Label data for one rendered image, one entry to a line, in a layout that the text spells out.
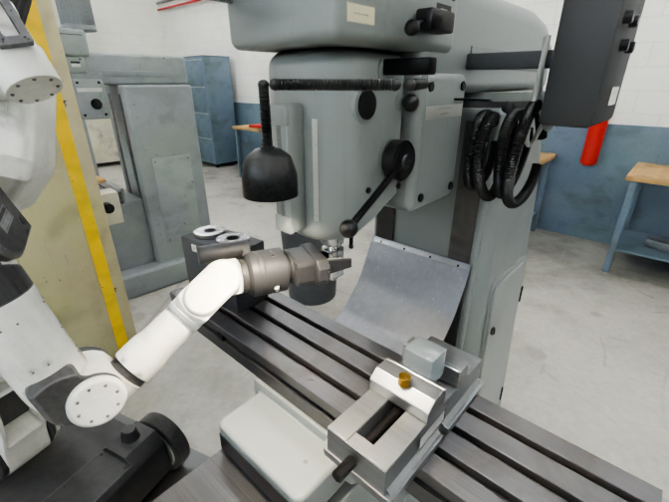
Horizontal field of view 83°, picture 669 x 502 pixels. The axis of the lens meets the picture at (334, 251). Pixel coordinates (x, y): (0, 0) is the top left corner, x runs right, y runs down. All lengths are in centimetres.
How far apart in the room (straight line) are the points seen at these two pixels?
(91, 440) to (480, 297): 125
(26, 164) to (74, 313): 186
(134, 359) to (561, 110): 80
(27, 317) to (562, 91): 85
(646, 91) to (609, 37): 401
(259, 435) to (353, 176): 60
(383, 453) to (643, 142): 437
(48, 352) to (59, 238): 171
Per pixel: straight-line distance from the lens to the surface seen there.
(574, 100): 75
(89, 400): 69
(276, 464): 89
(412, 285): 111
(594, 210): 492
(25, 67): 64
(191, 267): 120
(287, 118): 62
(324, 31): 57
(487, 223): 103
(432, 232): 108
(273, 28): 64
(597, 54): 75
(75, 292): 247
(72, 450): 151
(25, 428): 136
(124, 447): 139
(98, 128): 906
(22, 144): 70
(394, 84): 47
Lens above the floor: 158
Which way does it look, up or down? 24 degrees down
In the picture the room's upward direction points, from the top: straight up
